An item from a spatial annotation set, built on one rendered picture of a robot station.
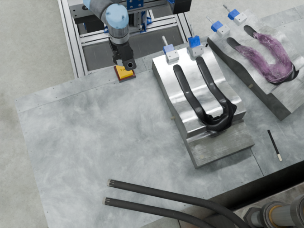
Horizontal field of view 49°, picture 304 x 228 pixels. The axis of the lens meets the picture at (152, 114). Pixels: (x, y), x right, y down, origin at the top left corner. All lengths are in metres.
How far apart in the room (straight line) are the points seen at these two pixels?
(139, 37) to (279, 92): 1.16
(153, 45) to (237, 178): 1.19
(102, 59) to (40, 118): 0.87
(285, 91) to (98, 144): 0.82
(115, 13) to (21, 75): 1.49
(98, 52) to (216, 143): 1.18
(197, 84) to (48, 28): 1.55
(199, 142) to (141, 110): 0.29
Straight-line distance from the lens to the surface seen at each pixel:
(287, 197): 1.52
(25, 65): 2.60
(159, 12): 2.45
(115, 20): 1.18
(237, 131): 1.43
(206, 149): 1.38
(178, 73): 1.46
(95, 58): 2.27
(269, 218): 1.21
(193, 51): 1.47
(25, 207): 2.30
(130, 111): 1.47
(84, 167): 1.42
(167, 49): 1.48
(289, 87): 1.52
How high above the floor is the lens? 2.18
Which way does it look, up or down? 70 degrees down
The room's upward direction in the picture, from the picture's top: 5 degrees clockwise
